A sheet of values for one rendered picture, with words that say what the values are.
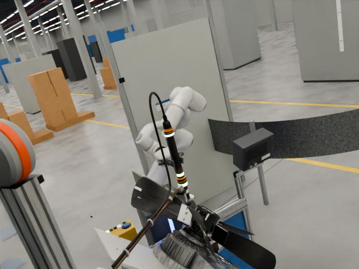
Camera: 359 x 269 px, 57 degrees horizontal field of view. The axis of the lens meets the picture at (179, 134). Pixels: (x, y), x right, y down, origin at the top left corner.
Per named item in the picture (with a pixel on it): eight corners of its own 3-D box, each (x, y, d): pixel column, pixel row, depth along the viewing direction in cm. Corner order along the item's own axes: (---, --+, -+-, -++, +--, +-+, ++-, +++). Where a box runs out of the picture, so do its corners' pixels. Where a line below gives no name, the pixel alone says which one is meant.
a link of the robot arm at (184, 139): (158, 155, 236) (173, 125, 237) (181, 166, 234) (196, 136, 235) (156, 153, 224) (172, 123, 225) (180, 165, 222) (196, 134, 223)
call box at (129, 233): (114, 256, 178) (108, 240, 174) (108, 247, 186) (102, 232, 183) (140, 242, 184) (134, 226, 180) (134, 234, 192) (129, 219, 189)
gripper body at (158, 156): (171, 156, 166) (182, 161, 156) (154, 164, 162) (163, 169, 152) (168, 142, 163) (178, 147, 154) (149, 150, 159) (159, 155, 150)
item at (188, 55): (161, 225, 364) (98, 22, 291) (159, 223, 368) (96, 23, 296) (245, 180, 410) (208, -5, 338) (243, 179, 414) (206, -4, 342)
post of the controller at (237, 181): (241, 199, 218) (235, 173, 212) (238, 197, 221) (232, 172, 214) (244, 197, 219) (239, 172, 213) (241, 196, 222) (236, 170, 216)
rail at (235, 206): (126, 277, 187) (122, 266, 185) (124, 273, 191) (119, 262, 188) (247, 207, 222) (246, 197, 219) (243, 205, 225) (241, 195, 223)
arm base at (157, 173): (138, 173, 233) (149, 150, 234) (161, 184, 240) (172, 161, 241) (145, 180, 215) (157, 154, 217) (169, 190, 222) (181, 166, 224)
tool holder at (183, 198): (189, 207, 149) (184, 188, 146) (176, 206, 153) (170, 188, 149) (196, 196, 156) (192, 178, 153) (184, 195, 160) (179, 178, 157)
